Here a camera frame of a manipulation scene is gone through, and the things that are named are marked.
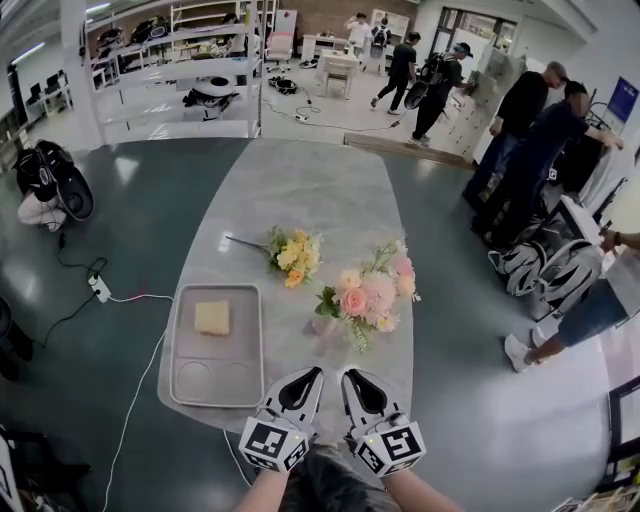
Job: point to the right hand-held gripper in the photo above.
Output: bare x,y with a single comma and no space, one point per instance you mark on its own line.
397,445

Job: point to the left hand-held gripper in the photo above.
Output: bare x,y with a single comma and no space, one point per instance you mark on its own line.
265,442

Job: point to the pink glass vase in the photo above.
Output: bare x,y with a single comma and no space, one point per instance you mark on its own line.
325,327

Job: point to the pink artificial flowers bouquet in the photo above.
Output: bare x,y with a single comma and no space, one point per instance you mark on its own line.
370,295

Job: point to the person's right forearm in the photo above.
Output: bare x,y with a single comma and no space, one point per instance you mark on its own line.
420,492

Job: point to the person's left forearm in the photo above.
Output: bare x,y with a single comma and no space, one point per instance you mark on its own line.
265,492

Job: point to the person's legs in grey trousers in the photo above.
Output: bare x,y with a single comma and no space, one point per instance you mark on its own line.
330,480

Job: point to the white rectangular tray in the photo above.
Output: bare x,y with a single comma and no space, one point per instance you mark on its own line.
215,360

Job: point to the yellow sponge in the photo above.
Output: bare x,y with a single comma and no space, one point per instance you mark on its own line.
212,317

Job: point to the yellow artificial flower bunch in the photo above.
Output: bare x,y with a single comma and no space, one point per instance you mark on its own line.
295,255

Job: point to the grey white backpack rig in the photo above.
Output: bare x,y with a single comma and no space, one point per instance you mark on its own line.
570,275
520,265

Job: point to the grey marble table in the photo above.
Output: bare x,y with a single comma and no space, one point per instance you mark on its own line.
310,190

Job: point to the white power strip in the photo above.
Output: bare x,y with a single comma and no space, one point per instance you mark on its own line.
100,289
301,118

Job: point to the stack of magazines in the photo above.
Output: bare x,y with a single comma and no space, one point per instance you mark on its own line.
600,500

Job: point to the white lockers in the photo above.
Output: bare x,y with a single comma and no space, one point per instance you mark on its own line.
467,132

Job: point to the black backpack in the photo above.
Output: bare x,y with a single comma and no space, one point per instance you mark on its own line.
282,85

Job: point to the black white round device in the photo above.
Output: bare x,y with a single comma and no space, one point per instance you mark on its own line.
110,37
150,29
212,95

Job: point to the small white table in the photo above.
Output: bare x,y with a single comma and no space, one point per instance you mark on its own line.
340,62

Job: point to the pink office chair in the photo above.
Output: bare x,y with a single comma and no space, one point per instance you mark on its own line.
278,50

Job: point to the white metal shelving rack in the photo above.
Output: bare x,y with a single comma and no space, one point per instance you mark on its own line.
165,72

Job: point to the long white desk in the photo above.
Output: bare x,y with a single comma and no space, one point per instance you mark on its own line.
325,42

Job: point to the black metal frame stand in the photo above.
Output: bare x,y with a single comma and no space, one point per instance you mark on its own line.
614,430

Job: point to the white tilted desk black frame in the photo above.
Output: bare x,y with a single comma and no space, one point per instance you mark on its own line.
580,215

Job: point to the blue wall poster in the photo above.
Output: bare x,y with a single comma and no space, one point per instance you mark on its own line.
624,97

